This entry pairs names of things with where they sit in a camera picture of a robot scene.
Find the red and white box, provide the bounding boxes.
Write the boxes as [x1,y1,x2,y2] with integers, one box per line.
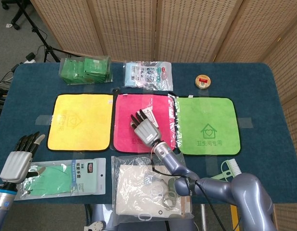
[140,107,160,128]

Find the packaged beige curtain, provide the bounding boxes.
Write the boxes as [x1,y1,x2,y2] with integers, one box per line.
[111,154,194,227]

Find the grey robot torso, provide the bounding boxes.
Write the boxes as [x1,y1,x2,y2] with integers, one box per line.
[84,204,204,231]

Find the black office chair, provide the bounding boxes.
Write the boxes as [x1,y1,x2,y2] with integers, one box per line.
[1,0,25,31]

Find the round metal tin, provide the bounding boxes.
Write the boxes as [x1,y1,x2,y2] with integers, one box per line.
[195,74,211,90]

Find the pink cloth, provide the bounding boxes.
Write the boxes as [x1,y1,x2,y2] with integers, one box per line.
[110,92,178,154]

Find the green cloth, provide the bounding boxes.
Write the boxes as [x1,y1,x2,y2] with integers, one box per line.
[174,95,242,156]

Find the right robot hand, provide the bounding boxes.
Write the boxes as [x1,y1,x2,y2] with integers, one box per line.
[129,109,162,146]

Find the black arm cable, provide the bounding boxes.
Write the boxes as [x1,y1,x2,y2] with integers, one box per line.
[150,148,227,231]

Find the clear bag of green packets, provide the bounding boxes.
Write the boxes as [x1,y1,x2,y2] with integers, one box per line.
[59,55,113,86]

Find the green cleaning brush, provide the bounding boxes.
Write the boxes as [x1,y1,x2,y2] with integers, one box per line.
[210,158,242,181]

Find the yellow cloth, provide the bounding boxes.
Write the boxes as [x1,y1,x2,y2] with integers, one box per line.
[46,93,115,152]

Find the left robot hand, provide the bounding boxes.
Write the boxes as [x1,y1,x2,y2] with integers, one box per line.
[0,131,46,185]

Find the black floor cables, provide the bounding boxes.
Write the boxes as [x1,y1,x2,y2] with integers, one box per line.
[0,63,21,116]

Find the clear bag of items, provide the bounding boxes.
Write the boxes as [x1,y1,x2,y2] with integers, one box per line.
[123,61,174,91]

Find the black tripod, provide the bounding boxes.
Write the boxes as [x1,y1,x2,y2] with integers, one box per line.
[17,0,81,63]

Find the packaged green fleece gloves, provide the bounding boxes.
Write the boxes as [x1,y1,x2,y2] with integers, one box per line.
[14,157,107,201]

